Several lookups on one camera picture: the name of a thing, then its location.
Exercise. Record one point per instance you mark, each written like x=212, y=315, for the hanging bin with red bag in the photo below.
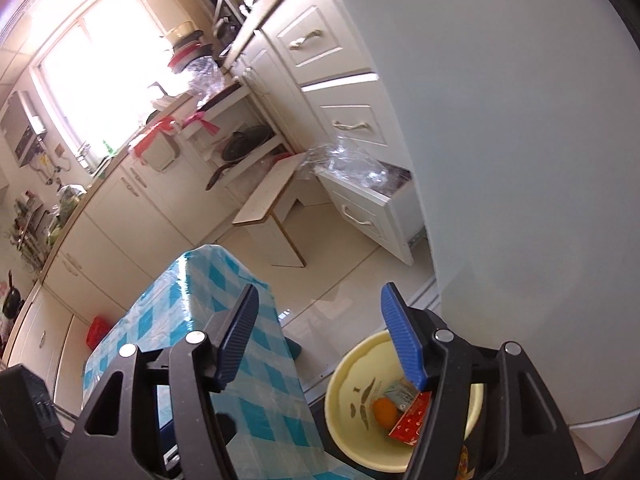
x=157, y=147

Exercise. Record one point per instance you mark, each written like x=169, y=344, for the white rolling cart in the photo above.
x=235, y=110

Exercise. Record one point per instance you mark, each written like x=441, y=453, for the black wok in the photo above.
x=10, y=300

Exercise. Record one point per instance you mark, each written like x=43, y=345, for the wall utensil rack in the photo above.
x=30, y=225

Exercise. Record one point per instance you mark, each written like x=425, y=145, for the open white drawer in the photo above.
x=360, y=215

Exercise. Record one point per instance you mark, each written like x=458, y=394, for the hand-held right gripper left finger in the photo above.
x=235, y=345

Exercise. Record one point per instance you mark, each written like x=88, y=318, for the clear plastic bag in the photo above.
x=207, y=77

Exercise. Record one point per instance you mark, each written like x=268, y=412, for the white refrigerator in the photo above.
x=500, y=160

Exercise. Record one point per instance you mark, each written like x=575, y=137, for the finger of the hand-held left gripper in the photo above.
x=229, y=427

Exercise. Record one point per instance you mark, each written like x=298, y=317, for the red paper carton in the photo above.
x=410, y=420

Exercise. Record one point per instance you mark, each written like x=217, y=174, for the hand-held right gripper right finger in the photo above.
x=402, y=345

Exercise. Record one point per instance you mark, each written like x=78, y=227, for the yellow plastic basin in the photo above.
x=350, y=390

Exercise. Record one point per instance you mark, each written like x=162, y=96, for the wooden stool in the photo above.
x=265, y=195

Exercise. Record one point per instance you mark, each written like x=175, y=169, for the white water heater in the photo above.
x=20, y=130

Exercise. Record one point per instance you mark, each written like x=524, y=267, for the bundle of clear plastic bags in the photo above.
x=350, y=165

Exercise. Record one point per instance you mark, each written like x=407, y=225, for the black pan lid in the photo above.
x=245, y=142

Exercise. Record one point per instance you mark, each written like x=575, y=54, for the white counter shelf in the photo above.
x=225, y=10

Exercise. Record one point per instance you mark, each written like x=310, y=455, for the orange peel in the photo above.
x=384, y=408

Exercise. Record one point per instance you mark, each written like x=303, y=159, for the floral patterned mat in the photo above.
x=463, y=462

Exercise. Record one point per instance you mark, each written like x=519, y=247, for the blue checkered tablecloth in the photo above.
x=150, y=320

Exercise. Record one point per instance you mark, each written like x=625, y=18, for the cream kitchen cabinets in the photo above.
x=310, y=40

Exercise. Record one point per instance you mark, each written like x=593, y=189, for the bagged green vegetables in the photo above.
x=65, y=210

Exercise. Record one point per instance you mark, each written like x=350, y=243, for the red trash bin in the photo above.
x=97, y=332

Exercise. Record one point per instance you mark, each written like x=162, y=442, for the red plastic bag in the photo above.
x=200, y=121

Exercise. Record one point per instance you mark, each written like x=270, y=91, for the blue green milk carton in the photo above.
x=400, y=392

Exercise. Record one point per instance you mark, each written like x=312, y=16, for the bright window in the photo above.
x=110, y=70

